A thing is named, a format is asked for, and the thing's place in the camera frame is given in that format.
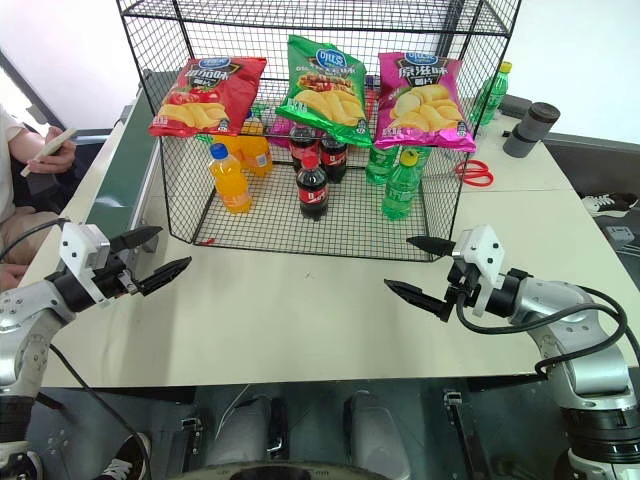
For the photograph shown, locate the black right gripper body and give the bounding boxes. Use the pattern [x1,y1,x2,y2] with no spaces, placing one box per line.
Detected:
[443,256,485,310]

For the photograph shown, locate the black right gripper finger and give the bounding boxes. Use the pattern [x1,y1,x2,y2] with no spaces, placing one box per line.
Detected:
[405,235,457,259]
[383,278,455,323]

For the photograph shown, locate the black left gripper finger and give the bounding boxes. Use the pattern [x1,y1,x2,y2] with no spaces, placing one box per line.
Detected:
[109,225,164,253]
[137,256,193,297]

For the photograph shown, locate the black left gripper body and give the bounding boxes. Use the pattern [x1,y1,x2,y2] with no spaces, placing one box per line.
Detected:
[92,248,144,303]

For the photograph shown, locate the green conveyor belt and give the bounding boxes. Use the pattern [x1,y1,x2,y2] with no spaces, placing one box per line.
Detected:
[82,69,174,257]

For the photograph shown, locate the person's hand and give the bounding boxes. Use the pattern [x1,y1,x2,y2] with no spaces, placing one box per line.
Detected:
[27,141,77,175]

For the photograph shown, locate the green soda bottle yellow cap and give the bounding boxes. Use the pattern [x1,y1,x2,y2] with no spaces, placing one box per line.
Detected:
[469,61,514,127]
[364,143,401,187]
[381,149,422,222]

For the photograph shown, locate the orange soda bottle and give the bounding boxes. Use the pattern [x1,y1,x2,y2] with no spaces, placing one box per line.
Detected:
[233,133,275,178]
[208,142,254,216]

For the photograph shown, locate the white smartphone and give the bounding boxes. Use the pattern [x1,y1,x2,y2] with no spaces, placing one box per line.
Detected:
[19,127,78,178]

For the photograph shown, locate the cola bottle red cap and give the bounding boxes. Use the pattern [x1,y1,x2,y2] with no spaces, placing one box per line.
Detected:
[288,122,322,172]
[319,133,350,184]
[294,153,329,221]

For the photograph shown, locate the magenta potato chips bag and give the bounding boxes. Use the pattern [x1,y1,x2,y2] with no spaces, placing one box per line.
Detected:
[372,50,479,153]

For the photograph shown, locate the seated person in beige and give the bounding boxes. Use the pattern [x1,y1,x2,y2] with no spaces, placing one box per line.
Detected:
[0,102,79,292]

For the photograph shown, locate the grey cylindrical flask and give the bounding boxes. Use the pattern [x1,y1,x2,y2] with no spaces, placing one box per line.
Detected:
[501,101,561,159]

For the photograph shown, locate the red potato chips bag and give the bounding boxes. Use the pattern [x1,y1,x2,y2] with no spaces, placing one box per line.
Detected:
[147,56,269,139]

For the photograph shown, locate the dark grey case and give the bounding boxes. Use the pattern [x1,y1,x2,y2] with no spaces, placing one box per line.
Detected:
[499,93,534,120]

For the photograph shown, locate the black white sneaker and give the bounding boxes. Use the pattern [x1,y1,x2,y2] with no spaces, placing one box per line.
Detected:
[98,431,152,480]
[580,191,640,217]

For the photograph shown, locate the green potato chips bag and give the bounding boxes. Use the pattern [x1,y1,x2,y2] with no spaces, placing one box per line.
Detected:
[274,33,374,148]

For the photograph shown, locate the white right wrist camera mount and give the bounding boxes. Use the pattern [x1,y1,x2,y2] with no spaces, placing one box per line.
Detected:
[451,224,505,319]

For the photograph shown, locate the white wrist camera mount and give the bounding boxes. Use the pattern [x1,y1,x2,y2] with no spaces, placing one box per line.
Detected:
[451,224,505,319]
[58,221,112,305]

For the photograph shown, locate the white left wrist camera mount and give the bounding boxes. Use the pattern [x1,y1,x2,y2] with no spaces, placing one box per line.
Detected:
[58,221,112,305]

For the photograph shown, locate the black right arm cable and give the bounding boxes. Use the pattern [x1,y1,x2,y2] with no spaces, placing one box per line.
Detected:
[455,285,640,379]

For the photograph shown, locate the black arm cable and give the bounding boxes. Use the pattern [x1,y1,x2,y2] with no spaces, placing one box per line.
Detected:
[0,217,64,264]
[455,285,640,379]

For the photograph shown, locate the red handled scissors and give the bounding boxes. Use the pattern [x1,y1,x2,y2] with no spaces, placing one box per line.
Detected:
[454,159,497,188]

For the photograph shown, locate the black wire mesh rack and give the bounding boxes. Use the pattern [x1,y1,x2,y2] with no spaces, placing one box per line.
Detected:
[115,0,523,264]

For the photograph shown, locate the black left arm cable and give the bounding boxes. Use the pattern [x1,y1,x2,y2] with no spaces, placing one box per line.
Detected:
[0,217,64,264]

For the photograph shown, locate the black loose cable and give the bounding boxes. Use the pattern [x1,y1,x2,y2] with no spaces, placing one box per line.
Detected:
[47,343,154,480]

